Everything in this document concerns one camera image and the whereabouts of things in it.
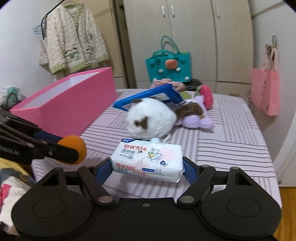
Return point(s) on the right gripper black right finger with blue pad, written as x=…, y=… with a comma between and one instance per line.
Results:
x=199, y=178

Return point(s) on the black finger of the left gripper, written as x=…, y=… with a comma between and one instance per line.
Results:
x=55, y=151

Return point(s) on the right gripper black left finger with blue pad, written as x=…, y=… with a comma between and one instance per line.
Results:
x=92, y=180

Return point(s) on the orange soft ball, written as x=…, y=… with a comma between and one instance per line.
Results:
x=76, y=143

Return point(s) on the white wet wipes pack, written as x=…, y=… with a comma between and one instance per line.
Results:
x=150, y=160

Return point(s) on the pink fluffy plush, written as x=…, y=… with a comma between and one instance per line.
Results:
x=206, y=92

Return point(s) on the green soft egg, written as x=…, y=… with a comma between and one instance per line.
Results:
x=185, y=95

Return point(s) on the pink storage box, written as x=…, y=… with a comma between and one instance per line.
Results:
x=68, y=106

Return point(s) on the purple plush toy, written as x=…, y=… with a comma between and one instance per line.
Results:
x=193, y=114

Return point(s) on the striped bed sheet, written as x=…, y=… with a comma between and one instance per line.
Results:
x=235, y=141

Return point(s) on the white brown plush cat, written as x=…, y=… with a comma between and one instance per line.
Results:
x=149, y=118

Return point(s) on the blue framed tablet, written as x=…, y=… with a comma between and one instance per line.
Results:
x=164, y=93

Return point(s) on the pink floral cloth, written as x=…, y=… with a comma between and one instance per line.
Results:
x=177, y=86

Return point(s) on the black suitcase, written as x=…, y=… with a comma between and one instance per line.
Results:
x=193, y=85

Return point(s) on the pink paper bag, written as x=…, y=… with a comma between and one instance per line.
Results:
x=265, y=91

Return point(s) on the cream fuzzy cardigan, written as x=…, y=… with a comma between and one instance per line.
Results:
x=74, y=42

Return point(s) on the teal felt tote bag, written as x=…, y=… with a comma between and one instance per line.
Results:
x=169, y=62

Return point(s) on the black clothes rack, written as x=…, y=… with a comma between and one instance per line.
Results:
x=44, y=19

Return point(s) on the beige wardrobe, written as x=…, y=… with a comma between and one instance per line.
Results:
x=218, y=34

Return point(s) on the white refrigerator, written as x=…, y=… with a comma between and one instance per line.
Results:
x=273, y=24

